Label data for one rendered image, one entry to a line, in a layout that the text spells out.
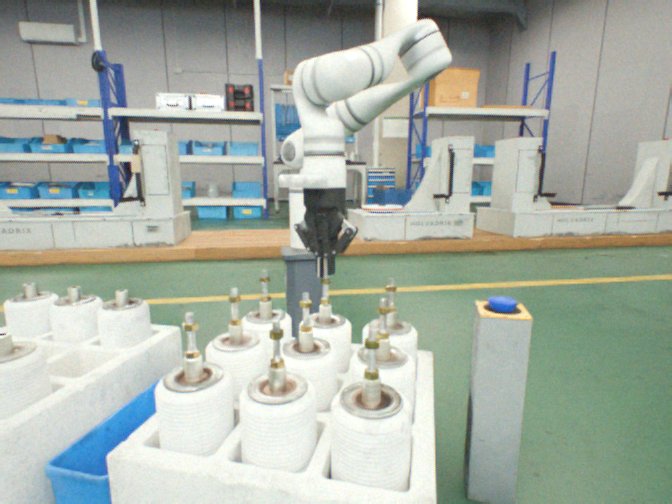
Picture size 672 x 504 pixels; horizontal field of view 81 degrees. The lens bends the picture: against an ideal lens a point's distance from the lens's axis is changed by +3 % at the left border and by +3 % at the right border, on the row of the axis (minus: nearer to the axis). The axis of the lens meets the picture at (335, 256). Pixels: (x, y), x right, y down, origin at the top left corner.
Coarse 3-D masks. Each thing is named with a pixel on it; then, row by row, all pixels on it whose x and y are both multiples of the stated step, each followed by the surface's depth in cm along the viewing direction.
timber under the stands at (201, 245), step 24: (192, 240) 277; (216, 240) 276; (240, 240) 275; (264, 240) 276; (288, 240) 276; (360, 240) 277; (408, 240) 275; (432, 240) 275; (456, 240) 276; (480, 240) 277; (504, 240) 280; (528, 240) 283; (552, 240) 286; (576, 240) 289; (600, 240) 292; (624, 240) 296; (648, 240) 299; (0, 264) 229; (24, 264) 231
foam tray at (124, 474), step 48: (432, 384) 64; (144, 432) 52; (240, 432) 52; (432, 432) 52; (144, 480) 47; (192, 480) 45; (240, 480) 44; (288, 480) 43; (336, 480) 43; (432, 480) 44
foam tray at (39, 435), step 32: (64, 352) 75; (96, 352) 77; (128, 352) 75; (160, 352) 82; (64, 384) 64; (96, 384) 66; (128, 384) 73; (32, 416) 56; (64, 416) 60; (96, 416) 66; (0, 448) 52; (32, 448) 56; (64, 448) 61; (0, 480) 53; (32, 480) 56
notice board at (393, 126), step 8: (384, 120) 662; (392, 120) 664; (400, 120) 666; (408, 120) 668; (384, 128) 664; (392, 128) 667; (400, 128) 669; (384, 136) 666; (392, 136) 669; (400, 136) 671
